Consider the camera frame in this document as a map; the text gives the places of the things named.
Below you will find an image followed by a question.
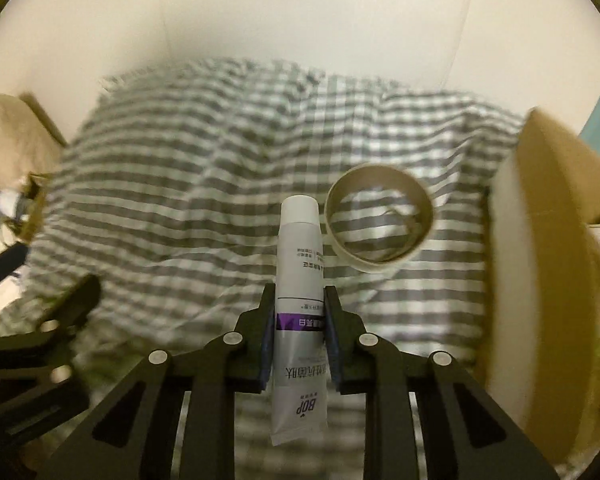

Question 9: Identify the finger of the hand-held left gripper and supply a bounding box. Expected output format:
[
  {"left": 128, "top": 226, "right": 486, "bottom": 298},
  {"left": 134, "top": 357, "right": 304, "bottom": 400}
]
[
  {"left": 0, "top": 274, "right": 102, "bottom": 376},
  {"left": 0, "top": 242, "right": 31, "bottom": 293}
]

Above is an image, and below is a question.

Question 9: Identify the white tape roll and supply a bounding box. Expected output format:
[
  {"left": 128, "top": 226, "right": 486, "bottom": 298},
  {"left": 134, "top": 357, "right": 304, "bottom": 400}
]
[{"left": 324, "top": 162, "right": 438, "bottom": 275}]

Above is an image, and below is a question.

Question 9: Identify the cream pillow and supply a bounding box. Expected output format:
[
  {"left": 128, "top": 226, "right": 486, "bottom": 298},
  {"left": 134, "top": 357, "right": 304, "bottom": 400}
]
[{"left": 0, "top": 92, "right": 67, "bottom": 186}]

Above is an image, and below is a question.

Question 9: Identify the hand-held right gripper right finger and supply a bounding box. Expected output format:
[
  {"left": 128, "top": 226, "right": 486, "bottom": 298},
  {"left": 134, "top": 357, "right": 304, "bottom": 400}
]
[{"left": 324, "top": 286, "right": 561, "bottom": 480}]

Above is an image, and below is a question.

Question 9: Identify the grey white checked blanket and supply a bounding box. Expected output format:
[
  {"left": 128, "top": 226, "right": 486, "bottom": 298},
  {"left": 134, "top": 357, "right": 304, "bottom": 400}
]
[{"left": 0, "top": 57, "right": 531, "bottom": 480}]

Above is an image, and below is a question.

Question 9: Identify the white purple toothpaste tube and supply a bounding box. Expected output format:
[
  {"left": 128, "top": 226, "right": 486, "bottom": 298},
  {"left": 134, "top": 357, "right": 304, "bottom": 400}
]
[{"left": 270, "top": 196, "right": 327, "bottom": 447}]

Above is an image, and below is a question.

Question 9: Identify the small brown cardboard box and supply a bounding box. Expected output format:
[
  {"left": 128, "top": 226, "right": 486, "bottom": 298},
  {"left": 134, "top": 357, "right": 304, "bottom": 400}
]
[{"left": 17, "top": 172, "right": 53, "bottom": 241}]

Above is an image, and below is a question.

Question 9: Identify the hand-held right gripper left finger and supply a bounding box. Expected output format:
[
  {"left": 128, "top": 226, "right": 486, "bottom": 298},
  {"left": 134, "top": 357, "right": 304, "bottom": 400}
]
[{"left": 42, "top": 284, "right": 276, "bottom": 480}]

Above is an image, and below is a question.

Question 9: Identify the large cardboard box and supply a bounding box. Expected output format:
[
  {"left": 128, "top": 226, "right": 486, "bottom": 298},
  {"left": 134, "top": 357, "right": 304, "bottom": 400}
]
[{"left": 475, "top": 107, "right": 600, "bottom": 466}]

